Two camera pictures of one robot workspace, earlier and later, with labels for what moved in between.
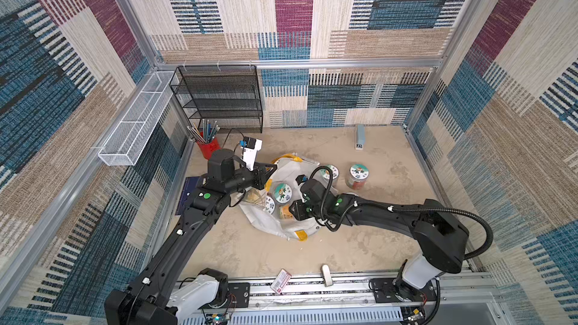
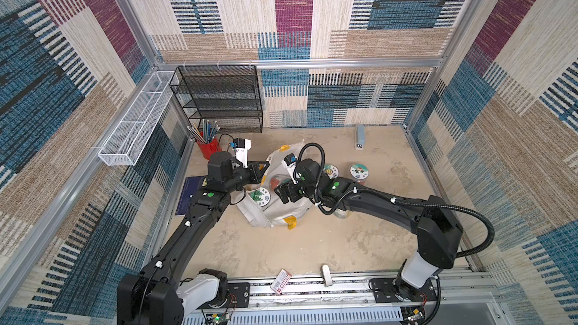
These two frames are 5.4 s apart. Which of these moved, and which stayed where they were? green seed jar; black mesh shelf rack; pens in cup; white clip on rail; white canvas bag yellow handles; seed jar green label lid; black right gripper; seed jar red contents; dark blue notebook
Moved: black right gripper; white canvas bag yellow handles; green seed jar
Stayed: pens in cup; seed jar red contents; dark blue notebook; black mesh shelf rack; seed jar green label lid; white clip on rail
